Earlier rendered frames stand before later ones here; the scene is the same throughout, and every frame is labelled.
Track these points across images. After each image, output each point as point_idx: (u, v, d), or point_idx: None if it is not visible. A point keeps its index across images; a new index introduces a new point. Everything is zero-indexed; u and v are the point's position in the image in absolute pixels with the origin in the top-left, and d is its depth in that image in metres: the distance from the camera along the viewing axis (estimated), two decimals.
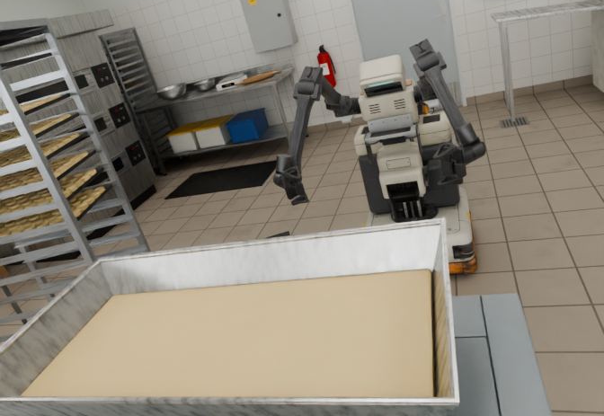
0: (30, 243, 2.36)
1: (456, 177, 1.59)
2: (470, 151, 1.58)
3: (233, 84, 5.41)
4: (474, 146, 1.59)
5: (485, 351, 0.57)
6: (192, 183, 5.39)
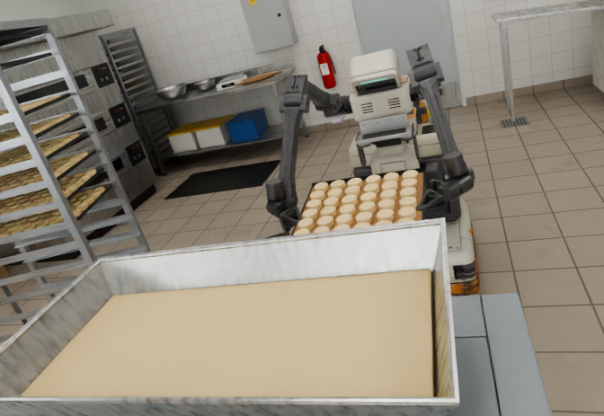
0: (30, 243, 2.36)
1: (439, 202, 1.38)
2: (457, 185, 1.39)
3: (233, 84, 5.41)
4: (462, 181, 1.40)
5: (485, 351, 0.57)
6: (192, 183, 5.39)
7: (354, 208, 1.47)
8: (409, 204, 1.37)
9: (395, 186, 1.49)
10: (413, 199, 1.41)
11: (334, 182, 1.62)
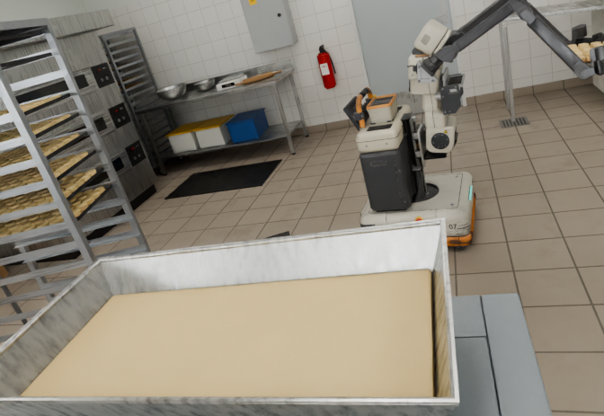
0: (30, 243, 2.36)
1: None
2: None
3: (233, 84, 5.41)
4: None
5: (485, 351, 0.57)
6: (192, 183, 5.39)
7: None
8: None
9: (588, 45, 2.47)
10: (602, 42, 2.49)
11: (577, 55, 2.32)
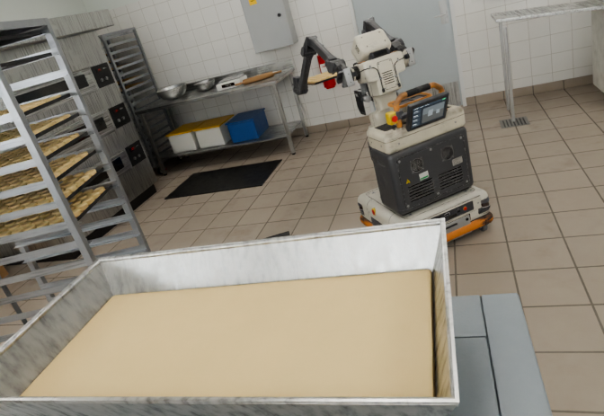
0: (30, 243, 2.36)
1: None
2: None
3: (233, 84, 5.41)
4: None
5: (485, 351, 0.57)
6: (192, 183, 5.39)
7: (330, 75, 3.79)
8: None
9: (319, 78, 3.68)
10: (310, 82, 3.74)
11: None
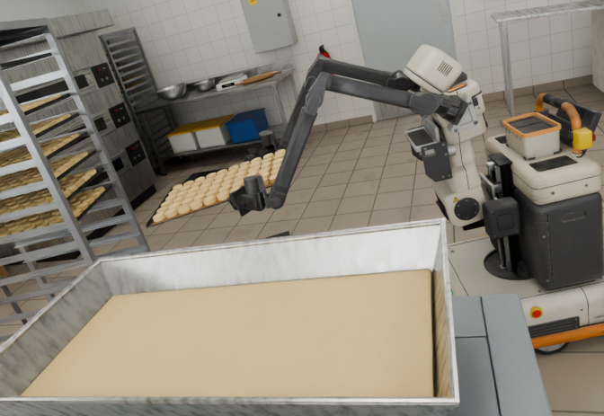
0: (30, 243, 2.36)
1: None
2: (244, 199, 1.71)
3: (233, 84, 5.41)
4: (248, 199, 1.69)
5: (485, 351, 0.57)
6: None
7: (244, 176, 2.01)
8: (229, 191, 1.85)
9: None
10: None
11: (279, 154, 2.07)
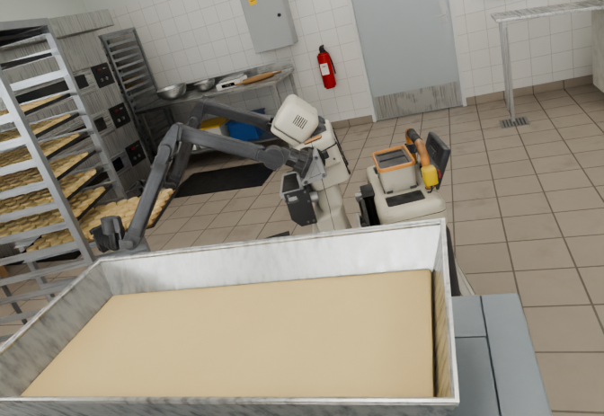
0: (30, 243, 2.36)
1: None
2: (102, 238, 1.78)
3: (233, 84, 5.41)
4: (104, 239, 1.76)
5: (485, 351, 0.57)
6: (192, 183, 5.39)
7: (126, 214, 2.08)
8: None
9: None
10: None
11: (164, 194, 2.14)
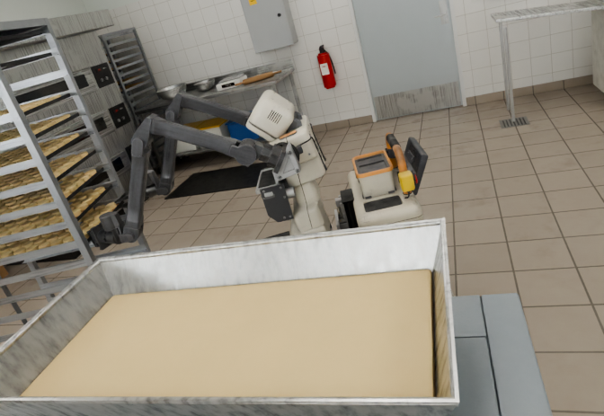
0: None
1: None
2: None
3: (233, 84, 5.41)
4: (107, 235, 1.83)
5: (485, 351, 0.57)
6: (192, 183, 5.39)
7: None
8: (39, 246, 1.95)
9: (70, 234, 1.98)
10: (48, 246, 1.94)
11: (106, 208, 2.17)
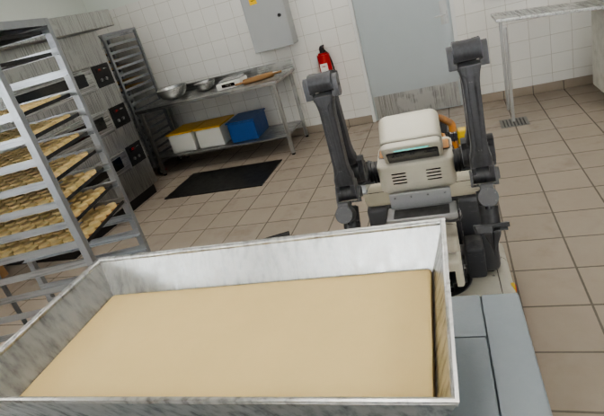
0: None
1: (493, 232, 1.42)
2: (482, 210, 1.42)
3: (233, 84, 5.41)
4: None
5: (485, 351, 0.57)
6: (192, 183, 5.39)
7: None
8: (39, 246, 1.95)
9: (70, 234, 1.98)
10: (48, 246, 1.94)
11: (106, 208, 2.17)
